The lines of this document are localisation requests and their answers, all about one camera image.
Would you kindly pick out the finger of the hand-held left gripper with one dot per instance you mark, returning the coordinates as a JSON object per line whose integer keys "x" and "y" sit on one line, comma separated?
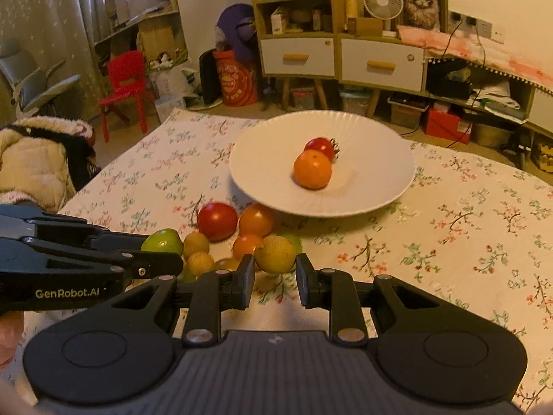
{"x": 155, "y": 264}
{"x": 65, "y": 229}

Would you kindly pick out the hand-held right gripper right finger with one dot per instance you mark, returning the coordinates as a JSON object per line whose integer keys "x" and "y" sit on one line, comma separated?
{"x": 304, "y": 281}

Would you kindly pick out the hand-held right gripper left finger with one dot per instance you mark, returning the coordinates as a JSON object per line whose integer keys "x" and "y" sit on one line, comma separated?
{"x": 246, "y": 281}

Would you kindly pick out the green tomato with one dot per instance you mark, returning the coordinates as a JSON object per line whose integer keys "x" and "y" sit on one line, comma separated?
{"x": 166, "y": 240}
{"x": 297, "y": 242}

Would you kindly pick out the yellow-green longan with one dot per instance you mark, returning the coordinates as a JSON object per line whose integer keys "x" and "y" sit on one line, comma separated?
{"x": 186, "y": 276}

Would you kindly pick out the large tan longan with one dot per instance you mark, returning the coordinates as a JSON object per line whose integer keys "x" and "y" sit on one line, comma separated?
{"x": 274, "y": 254}

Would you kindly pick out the small tan longan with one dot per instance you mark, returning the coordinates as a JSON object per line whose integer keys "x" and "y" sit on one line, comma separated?
{"x": 196, "y": 243}
{"x": 200, "y": 263}

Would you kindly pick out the orange tomato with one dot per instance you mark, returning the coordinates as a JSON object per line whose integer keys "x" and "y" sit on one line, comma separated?
{"x": 256, "y": 220}

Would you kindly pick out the large red tomato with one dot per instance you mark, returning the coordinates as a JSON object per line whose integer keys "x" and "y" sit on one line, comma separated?
{"x": 217, "y": 221}

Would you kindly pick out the white ribbed plate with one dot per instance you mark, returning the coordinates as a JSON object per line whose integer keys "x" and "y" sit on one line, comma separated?
{"x": 367, "y": 168}

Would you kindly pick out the black printed garment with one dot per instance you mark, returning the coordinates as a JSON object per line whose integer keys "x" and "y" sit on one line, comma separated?
{"x": 82, "y": 160}

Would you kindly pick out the cream fleece jacket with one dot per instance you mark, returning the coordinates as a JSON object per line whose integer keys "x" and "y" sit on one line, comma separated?
{"x": 30, "y": 160}

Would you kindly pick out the red tomato with stem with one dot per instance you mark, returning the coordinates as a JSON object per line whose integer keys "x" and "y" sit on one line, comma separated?
{"x": 320, "y": 146}

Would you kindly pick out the grey office chair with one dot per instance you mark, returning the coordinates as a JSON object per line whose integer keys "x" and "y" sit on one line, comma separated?
{"x": 39, "y": 90}

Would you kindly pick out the white tissue carton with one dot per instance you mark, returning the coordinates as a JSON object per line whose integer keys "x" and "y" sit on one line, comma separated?
{"x": 169, "y": 109}

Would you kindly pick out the floral tablecloth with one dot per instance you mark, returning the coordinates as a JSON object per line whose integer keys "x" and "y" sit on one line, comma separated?
{"x": 453, "y": 233}

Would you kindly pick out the red plastic chair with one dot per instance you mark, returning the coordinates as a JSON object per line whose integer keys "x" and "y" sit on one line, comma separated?
{"x": 125, "y": 71}

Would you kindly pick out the white plastic bag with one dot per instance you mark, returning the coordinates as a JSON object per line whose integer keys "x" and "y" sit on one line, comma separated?
{"x": 173, "y": 84}

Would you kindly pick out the small clear storage bin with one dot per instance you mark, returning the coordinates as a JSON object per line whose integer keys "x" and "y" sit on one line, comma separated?
{"x": 302, "y": 99}

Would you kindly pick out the teal lid storage bin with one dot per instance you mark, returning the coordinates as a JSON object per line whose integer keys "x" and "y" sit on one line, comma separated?
{"x": 355, "y": 103}

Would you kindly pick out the black flat panel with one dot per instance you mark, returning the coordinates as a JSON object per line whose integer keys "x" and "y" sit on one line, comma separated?
{"x": 208, "y": 78}

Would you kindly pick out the black lid storage bin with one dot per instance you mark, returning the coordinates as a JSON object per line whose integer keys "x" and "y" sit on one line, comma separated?
{"x": 406, "y": 114}

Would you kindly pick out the orange printed barrel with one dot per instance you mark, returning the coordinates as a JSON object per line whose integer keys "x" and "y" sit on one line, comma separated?
{"x": 235, "y": 80}

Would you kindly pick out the beige patterned curtain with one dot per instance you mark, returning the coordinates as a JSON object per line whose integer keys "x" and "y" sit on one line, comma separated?
{"x": 52, "y": 21}

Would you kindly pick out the red cardboard box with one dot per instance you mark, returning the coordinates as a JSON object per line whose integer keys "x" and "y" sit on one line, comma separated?
{"x": 445, "y": 125}

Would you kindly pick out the wooden cabinet with legs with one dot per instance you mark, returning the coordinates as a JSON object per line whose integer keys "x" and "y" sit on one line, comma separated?
{"x": 338, "y": 58}

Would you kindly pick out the beige basket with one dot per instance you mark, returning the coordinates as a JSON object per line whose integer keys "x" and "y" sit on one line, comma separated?
{"x": 492, "y": 135}

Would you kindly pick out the black case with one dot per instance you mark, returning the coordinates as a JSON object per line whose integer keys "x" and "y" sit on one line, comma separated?
{"x": 449, "y": 84}

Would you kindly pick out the black tripod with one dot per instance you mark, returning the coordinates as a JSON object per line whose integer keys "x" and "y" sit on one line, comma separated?
{"x": 518, "y": 149}

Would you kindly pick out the wooden storage shelf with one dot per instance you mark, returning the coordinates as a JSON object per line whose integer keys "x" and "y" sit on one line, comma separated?
{"x": 173, "y": 0}

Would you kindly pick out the purple cloth bundle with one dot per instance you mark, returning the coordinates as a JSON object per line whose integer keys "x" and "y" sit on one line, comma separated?
{"x": 235, "y": 21}

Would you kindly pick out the small white carton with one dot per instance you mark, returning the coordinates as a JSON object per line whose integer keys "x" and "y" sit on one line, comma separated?
{"x": 278, "y": 21}

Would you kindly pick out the brown cardboard box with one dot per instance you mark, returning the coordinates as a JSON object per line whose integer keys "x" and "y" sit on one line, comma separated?
{"x": 367, "y": 27}

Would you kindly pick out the tan round basket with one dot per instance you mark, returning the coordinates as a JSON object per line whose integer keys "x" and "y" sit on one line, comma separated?
{"x": 300, "y": 17}

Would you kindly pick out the pile of white papers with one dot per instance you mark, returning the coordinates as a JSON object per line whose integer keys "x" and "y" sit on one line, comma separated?
{"x": 497, "y": 93}

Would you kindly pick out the stack of egg trays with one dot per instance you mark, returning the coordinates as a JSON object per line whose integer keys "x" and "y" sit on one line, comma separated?
{"x": 544, "y": 155}

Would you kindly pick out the yellow roll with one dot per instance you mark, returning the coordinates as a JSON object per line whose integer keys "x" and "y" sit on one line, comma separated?
{"x": 351, "y": 11}

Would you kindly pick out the small white desk fan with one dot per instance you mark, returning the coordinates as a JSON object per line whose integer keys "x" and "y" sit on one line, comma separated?
{"x": 383, "y": 2}

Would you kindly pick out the low wooden cabinet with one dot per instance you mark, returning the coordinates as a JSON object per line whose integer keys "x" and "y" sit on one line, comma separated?
{"x": 530, "y": 99}

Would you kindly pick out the white low cabinet drawer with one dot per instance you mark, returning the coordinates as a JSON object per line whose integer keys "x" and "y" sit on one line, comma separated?
{"x": 542, "y": 110}

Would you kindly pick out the pink patterned cloth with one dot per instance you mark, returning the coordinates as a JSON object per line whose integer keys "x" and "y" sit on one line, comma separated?
{"x": 497, "y": 54}

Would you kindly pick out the wall socket with plugs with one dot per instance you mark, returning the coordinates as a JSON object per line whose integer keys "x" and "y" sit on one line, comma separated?
{"x": 468, "y": 21}

